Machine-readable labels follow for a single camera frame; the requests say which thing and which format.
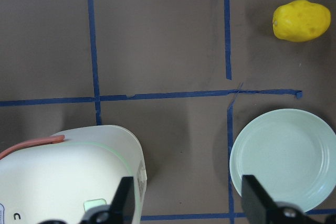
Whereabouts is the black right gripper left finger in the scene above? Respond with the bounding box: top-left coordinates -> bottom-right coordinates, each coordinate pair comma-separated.
80,177 -> 134,224

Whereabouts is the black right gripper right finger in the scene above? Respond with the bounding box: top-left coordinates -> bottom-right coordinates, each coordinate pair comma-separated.
241,174 -> 336,224

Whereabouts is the cream rice cooker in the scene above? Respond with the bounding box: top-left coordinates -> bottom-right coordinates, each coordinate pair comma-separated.
1,125 -> 147,223

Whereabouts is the green plate near lemon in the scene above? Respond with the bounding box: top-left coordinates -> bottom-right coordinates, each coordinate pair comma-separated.
229,109 -> 335,212

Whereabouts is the yellow toy lemon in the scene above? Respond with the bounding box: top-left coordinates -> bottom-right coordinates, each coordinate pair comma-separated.
272,0 -> 331,42

